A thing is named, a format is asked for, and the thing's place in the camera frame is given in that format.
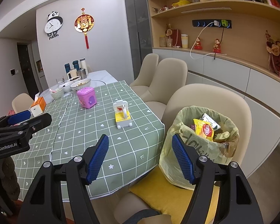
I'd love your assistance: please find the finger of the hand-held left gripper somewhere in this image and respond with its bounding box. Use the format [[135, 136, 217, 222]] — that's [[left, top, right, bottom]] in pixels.
[[0, 113, 52, 141], [0, 110, 32, 132]]

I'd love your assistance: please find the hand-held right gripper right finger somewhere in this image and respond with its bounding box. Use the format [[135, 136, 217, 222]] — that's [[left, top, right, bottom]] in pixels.
[[171, 134, 264, 224]]

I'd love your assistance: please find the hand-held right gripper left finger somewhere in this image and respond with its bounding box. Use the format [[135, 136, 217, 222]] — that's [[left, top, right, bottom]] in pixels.
[[18, 134, 110, 224]]

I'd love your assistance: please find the bin with yellow plastic bag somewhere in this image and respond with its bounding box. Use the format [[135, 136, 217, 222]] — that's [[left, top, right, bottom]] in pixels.
[[159, 106, 239, 190]]

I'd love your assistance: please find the yellow snack packet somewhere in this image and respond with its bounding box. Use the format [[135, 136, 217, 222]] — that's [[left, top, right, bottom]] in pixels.
[[192, 119, 215, 142]]

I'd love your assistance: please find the pale green wrapper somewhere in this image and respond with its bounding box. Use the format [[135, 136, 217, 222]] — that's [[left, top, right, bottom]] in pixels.
[[213, 131, 230, 143]]

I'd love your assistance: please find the white and black packet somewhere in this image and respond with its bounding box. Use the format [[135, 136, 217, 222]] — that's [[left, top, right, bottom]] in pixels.
[[199, 113, 221, 131]]

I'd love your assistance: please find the person's left forearm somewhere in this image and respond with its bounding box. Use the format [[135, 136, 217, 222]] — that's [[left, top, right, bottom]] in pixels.
[[2, 156, 21, 201]]

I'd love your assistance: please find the orange and white tissue box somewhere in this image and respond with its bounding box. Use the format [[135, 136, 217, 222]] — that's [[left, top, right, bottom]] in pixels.
[[29, 93, 47, 116]]

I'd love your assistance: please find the beige upholstered chair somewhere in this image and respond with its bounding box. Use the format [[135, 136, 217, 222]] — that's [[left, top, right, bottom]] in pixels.
[[129, 53, 159, 96], [12, 93, 34, 113], [140, 58, 188, 119], [113, 83, 252, 224]]

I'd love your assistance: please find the small white bowl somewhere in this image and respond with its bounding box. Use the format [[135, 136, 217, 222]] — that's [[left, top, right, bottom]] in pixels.
[[49, 87, 64, 99]]

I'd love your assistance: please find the yellow seat cushion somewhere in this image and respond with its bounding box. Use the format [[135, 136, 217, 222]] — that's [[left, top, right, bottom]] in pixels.
[[128, 167, 221, 224]]

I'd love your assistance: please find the green checked tablecloth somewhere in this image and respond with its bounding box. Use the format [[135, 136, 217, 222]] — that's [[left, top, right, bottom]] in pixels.
[[10, 80, 166, 200]]

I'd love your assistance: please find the brown paper packet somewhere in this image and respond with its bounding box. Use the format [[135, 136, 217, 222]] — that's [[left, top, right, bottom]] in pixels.
[[220, 142, 236, 158]]

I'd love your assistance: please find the white and yellow toy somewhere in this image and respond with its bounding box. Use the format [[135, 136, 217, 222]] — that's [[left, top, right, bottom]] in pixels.
[[113, 100, 133, 129]]

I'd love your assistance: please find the dark wooden door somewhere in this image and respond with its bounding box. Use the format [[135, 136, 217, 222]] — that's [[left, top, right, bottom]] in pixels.
[[17, 43, 33, 94]]

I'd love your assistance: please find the pink toy box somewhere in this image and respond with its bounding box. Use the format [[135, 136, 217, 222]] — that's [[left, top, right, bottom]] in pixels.
[[77, 86, 97, 109]]

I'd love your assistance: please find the large white bowl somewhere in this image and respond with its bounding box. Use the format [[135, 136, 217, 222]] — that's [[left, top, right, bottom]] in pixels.
[[70, 78, 92, 92]]

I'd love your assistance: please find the bowl with dark food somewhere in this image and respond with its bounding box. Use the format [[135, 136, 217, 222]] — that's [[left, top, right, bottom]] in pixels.
[[66, 75, 82, 83]]

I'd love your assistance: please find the white sideboard cabinet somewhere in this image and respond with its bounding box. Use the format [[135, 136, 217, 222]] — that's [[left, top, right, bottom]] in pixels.
[[152, 48, 280, 180]]

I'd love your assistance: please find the red seated figurine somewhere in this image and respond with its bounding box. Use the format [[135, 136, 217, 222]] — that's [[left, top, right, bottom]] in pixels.
[[212, 39, 223, 53], [194, 37, 204, 50]]

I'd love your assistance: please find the red gift bag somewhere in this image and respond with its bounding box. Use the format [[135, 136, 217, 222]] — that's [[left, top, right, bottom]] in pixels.
[[171, 29, 181, 47]]

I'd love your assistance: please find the black power strip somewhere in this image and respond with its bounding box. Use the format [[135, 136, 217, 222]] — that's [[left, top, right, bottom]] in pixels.
[[192, 19, 232, 29]]

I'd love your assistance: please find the yellow shelf toy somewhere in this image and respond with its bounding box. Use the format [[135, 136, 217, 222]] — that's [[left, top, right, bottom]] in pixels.
[[171, 0, 190, 8]]

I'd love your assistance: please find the panda wall clock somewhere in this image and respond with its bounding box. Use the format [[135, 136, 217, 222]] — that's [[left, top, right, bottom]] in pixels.
[[44, 11, 61, 40]]

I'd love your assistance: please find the red gold wall ornament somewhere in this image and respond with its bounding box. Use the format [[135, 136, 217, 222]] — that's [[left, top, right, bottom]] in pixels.
[[74, 7, 95, 49]]

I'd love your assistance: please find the white charging cable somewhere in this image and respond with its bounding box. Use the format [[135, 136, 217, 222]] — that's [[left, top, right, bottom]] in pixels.
[[190, 24, 215, 61]]

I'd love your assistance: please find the black charging cable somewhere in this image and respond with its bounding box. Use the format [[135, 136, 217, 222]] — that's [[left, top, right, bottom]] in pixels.
[[213, 27, 224, 60]]

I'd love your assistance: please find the wooden wall shelf unit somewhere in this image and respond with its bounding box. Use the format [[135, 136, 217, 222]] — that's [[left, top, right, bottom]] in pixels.
[[147, 0, 280, 84]]

